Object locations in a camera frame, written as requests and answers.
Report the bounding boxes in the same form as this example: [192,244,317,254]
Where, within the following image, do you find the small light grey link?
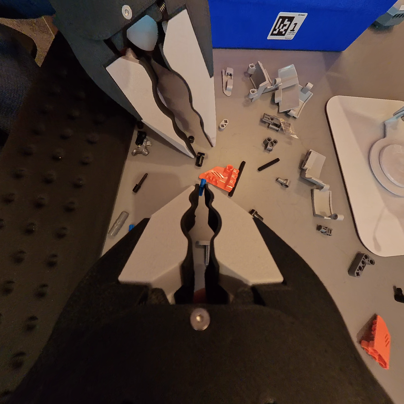
[196,241,211,266]

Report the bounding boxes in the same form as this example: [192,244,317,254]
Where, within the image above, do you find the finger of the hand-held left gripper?
[158,8,217,148]
[106,57,196,158]

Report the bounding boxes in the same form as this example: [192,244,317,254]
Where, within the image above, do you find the small clear plastic bag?
[279,119,299,138]

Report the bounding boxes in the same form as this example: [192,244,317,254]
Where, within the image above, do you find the narrow light grey panel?
[222,68,235,96]

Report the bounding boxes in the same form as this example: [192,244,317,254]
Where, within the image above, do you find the silver tube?
[108,211,129,237]

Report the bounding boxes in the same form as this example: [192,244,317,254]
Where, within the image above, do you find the light grey box panel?
[300,149,330,191]

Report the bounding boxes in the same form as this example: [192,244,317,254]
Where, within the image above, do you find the blue tagged plastic bin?
[208,0,398,52]

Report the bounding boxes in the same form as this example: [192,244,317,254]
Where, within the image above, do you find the dark grey pin joiner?
[261,114,283,130]

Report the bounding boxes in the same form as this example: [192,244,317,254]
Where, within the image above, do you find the dark grey short beam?
[348,251,375,277]

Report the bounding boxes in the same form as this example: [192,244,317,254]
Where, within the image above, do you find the pile of light grey panels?
[245,61,314,119]

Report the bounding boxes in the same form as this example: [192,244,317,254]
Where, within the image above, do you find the grey block piece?
[374,3,404,29]

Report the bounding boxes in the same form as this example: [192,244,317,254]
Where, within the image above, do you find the light grey curved panel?
[311,189,344,220]

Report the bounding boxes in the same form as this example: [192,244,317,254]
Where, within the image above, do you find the silver branched connector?
[131,140,152,157]

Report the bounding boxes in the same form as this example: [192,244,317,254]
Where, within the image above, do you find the large orange wedge panel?
[199,164,239,192]

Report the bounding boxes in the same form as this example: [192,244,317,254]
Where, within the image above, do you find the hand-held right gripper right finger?
[203,184,283,304]

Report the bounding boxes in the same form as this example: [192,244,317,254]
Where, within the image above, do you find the small orange wedge panel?
[359,314,391,370]

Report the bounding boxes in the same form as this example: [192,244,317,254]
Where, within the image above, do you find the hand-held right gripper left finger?
[118,184,201,304]

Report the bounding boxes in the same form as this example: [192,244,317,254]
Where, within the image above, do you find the blue denim trouser leg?
[0,28,43,136]

